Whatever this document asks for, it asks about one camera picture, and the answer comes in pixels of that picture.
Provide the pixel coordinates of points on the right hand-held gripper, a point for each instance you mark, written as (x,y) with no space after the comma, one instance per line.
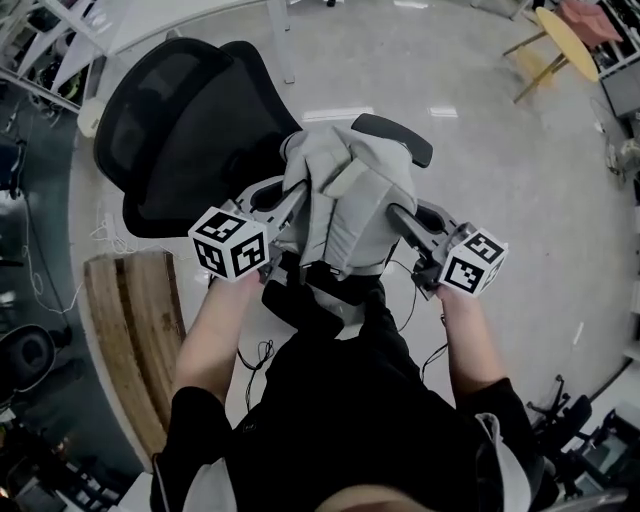
(475,265)

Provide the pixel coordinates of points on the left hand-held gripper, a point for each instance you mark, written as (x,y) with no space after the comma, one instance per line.
(225,245)

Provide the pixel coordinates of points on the light grey backpack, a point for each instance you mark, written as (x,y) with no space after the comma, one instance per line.
(360,200)

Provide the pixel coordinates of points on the black mesh office chair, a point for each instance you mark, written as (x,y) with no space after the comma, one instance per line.
(175,125)

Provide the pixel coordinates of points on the person's left forearm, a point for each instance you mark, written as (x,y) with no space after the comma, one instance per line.
(215,330)

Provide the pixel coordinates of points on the person's right forearm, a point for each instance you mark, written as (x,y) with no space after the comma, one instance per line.
(470,340)

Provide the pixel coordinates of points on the white power strip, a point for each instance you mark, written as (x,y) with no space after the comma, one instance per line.
(109,226)

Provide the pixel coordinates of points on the white desk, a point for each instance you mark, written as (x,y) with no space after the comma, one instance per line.
(281,40)

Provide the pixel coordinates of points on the wooden board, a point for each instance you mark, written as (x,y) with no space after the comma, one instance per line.
(135,325)

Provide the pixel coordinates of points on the person's black shirt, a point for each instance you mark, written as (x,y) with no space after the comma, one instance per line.
(350,400)

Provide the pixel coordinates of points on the cream plastic bin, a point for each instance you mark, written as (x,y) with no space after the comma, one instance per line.
(91,117)

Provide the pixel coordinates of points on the round yellow table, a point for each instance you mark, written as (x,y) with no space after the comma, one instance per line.
(567,40)

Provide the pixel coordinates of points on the grey cabinet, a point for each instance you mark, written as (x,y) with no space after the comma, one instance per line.
(622,92)

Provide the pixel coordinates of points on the white shelving rack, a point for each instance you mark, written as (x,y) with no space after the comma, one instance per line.
(82,25)

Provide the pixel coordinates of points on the person's head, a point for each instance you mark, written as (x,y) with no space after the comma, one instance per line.
(372,500)

